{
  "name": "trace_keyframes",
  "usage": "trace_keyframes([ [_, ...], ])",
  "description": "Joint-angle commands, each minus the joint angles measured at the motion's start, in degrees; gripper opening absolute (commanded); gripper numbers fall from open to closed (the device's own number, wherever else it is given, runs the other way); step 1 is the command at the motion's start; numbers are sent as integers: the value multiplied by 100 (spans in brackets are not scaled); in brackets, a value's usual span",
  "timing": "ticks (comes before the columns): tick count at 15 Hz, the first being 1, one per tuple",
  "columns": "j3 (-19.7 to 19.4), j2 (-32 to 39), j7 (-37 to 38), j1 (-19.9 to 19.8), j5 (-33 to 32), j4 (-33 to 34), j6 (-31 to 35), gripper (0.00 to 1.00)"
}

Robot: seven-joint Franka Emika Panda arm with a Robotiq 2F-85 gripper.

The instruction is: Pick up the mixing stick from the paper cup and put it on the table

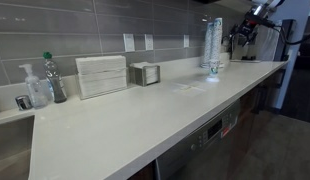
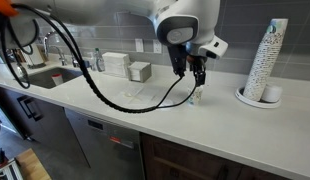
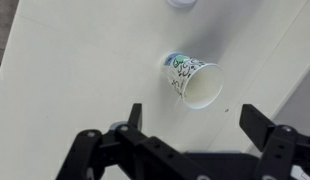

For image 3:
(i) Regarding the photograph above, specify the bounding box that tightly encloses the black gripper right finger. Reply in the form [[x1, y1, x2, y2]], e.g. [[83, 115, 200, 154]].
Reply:
[[239, 103, 310, 180]]

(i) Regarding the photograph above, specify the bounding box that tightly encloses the white plastic cup lid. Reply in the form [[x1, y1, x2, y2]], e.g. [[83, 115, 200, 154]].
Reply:
[[165, 0, 198, 9]]

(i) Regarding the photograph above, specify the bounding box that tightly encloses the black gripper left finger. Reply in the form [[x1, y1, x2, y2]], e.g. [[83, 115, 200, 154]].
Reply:
[[55, 103, 209, 180]]

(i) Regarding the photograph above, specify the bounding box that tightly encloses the printed white paper cup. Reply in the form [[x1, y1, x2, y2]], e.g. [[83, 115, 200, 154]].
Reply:
[[160, 50, 225, 111]]

